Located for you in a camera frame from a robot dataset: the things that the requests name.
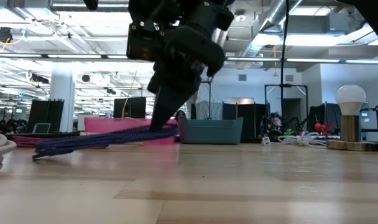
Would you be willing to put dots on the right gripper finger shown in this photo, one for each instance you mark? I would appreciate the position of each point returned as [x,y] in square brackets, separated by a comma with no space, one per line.
[153,85]
[170,102]

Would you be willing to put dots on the teal plastic bin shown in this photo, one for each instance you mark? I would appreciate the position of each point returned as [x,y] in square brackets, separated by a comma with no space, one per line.
[210,130]

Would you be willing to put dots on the black background frame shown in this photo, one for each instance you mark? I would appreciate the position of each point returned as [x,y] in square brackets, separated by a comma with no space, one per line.
[296,85]

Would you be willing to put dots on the slanted silver duct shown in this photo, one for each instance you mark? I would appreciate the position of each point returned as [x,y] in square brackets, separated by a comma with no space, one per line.
[270,18]

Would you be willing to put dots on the red object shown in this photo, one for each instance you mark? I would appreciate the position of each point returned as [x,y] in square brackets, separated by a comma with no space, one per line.
[324,128]

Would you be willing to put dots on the long ceiling light strip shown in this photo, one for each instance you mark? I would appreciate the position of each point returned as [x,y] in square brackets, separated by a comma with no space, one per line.
[67,56]

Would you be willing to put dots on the person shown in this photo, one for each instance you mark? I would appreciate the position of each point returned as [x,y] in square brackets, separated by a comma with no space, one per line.
[180,113]

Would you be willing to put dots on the white column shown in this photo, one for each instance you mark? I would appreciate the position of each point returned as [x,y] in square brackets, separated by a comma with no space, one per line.
[63,93]

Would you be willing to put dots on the black monitor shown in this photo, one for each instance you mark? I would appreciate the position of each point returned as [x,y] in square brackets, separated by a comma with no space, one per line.
[133,107]

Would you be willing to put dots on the pink plastic bin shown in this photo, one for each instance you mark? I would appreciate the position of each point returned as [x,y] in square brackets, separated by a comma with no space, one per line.
[114,124]

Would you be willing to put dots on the wooden lamp with globe bulb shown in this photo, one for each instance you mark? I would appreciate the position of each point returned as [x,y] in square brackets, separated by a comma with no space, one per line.
[350,96]

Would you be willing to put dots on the black partition panel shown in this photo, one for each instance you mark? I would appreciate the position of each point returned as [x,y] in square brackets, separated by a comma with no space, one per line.
[46,112]

